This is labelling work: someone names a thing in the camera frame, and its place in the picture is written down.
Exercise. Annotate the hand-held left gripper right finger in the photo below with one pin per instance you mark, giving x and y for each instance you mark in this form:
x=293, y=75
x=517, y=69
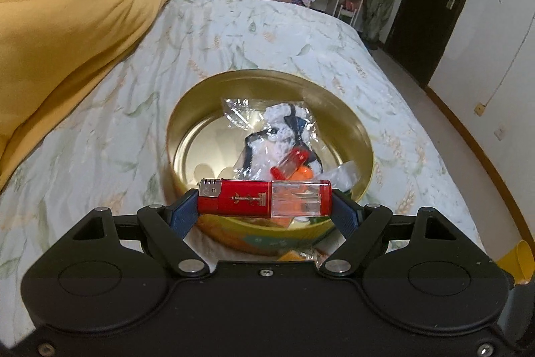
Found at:
x=342, y=215

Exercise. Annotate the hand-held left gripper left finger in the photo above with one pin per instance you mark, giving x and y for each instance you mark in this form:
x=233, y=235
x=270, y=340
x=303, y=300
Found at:
x=184, y=215

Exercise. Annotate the red lighter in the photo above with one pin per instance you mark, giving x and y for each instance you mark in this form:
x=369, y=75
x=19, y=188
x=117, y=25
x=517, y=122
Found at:
x=234, y=200
x=290, y=162

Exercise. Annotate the orange packet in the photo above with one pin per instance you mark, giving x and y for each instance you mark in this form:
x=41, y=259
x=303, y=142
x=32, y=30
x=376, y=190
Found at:
x=301, y=175

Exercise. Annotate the round gold tin container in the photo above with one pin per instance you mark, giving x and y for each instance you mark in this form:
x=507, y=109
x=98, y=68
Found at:
x=200, y=139

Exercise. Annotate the bagged black white cloth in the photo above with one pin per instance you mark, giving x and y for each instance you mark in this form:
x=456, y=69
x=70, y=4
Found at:
x=271, y=131

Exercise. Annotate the long orange sachet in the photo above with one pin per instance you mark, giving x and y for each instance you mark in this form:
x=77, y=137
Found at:
x=292, y=256

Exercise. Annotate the yellow cup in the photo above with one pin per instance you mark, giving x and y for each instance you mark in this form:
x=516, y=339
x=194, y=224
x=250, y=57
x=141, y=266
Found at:
x=520, y=261

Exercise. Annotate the dark door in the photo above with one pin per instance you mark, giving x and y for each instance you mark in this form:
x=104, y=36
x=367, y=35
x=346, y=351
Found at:
x=434, y=26

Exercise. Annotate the yellow blanket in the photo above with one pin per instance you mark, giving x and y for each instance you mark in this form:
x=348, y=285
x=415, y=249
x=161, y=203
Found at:
x=71, y=35

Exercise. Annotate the green coat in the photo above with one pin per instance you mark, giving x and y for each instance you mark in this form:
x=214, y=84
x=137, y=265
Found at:
x=379, y=5

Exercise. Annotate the wall socket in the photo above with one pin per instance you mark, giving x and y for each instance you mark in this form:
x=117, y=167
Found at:
x=499, y=133
x=479, y=109

